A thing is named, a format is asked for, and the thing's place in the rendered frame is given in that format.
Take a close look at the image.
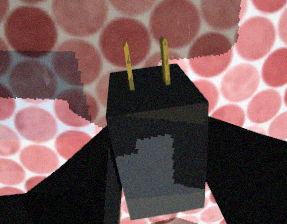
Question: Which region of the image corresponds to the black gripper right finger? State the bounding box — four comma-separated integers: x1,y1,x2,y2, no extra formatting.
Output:
206,116,287,224

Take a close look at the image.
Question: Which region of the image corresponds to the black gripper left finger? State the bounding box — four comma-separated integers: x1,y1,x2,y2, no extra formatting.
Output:
0,125,123,224

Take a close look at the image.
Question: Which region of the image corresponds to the black two-prong plug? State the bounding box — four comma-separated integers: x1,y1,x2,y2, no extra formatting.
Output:
106,36,210,221

